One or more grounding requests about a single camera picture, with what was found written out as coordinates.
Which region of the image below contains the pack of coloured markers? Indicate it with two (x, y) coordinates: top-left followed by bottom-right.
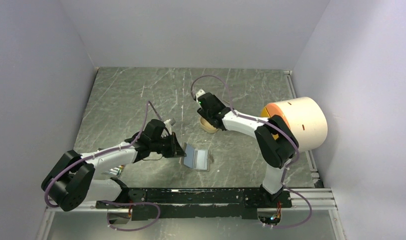
(103, 165), (124, 178)

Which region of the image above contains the grey card holder wallet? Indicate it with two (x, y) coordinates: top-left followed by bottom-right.
(181, 143), (212, 172)

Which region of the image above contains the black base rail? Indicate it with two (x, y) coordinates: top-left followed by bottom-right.
(95, 187), (292, 221)

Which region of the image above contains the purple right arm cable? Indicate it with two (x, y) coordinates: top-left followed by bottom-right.
(191, 75), (313, 230)

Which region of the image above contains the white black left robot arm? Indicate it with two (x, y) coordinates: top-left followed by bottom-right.
(41, 119), (186, 212)

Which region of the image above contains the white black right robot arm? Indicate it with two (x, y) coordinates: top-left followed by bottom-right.
(193, 90), (299, 207)

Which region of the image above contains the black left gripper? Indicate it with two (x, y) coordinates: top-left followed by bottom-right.
(150, 131), (186, 158)

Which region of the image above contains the cream cylinder orange lid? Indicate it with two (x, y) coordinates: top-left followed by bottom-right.
(260, 97), (328, 152)

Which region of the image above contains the beige oval tray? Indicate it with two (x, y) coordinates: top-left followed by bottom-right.
(200, 117), (219, 134)

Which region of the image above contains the aluminium frame rail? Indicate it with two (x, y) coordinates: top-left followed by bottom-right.
(37, 187), (344, 240)

